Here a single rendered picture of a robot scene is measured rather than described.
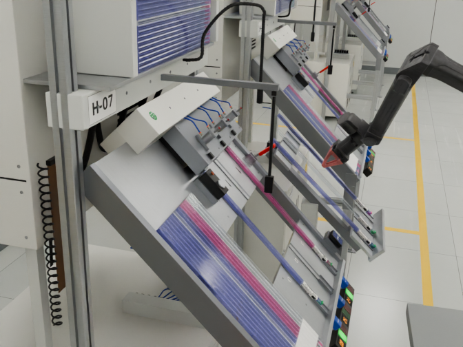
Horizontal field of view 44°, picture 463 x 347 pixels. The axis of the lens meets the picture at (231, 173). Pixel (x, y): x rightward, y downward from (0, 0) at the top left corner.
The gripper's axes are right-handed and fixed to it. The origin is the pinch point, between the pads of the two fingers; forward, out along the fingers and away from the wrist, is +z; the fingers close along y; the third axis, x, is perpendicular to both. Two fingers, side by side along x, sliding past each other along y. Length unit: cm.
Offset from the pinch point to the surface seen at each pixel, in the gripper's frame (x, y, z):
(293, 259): 4, 57, 8
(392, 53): 80, -706, 21
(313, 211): 8.0, 13.2, 10.6
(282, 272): 2, 67, 8
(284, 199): -6.1, 33.2, 7.2
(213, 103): -44, 39, 1
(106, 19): -71, 89, -14
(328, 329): 20, 73, 7
